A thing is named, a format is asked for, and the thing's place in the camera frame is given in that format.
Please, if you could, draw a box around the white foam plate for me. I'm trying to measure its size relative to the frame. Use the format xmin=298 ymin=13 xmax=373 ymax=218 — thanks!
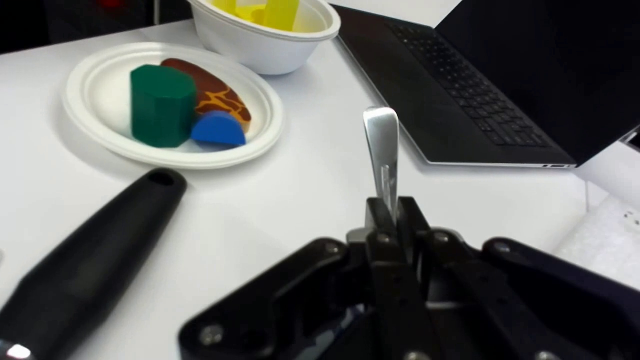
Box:
xmin=63 ymin=40 xmax=286 ymax=171

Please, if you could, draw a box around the plain silver spoon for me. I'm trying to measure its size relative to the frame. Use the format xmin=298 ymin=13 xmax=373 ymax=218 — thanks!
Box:
xmin=361 ymin=107 xmax=404 ymax=226

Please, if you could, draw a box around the black handled utensil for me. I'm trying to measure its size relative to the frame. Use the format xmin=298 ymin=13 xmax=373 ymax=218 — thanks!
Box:
xmin=0 ymin=166 xmax=190 ymax=360

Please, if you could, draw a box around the blue toy block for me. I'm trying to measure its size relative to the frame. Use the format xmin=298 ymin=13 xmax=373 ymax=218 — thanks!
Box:
xmin=190 ymin=111 xmax=249 ymax=151

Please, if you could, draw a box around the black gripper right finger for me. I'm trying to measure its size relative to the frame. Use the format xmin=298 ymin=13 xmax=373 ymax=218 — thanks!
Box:
xmin=397 ymin=195 xmax=436 ymax=266

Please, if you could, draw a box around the brown patterned toy piece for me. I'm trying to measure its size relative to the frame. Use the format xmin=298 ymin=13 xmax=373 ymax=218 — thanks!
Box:
xmin=158 ymin=56 xmax=254 ymax=133

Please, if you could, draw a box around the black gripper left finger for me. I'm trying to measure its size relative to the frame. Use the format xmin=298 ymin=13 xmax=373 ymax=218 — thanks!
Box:
xmin=363 ymin=196 xmax=403 ymax=270

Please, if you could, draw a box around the black laptop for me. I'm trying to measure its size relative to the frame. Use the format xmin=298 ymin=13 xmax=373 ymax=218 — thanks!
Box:
xmin=332 ymin=0 xmax=640 ymax=169

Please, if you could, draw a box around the white foam bowl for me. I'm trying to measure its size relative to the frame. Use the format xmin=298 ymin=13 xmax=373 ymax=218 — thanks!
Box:
xmin=186 ymin=0 xmax=345 ymax=79

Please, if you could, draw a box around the yellow toy block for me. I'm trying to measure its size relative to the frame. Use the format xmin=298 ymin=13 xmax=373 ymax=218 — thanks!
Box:
xmin=262 ymin=0 xmax=305 ymax=33
xmin=211 ymin=0 xmax=268 ymax=24

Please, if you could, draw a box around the green toy block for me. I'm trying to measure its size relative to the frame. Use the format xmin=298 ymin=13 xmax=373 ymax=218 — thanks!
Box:
xmin=128 ymin=62 xmax=201 ymax=148

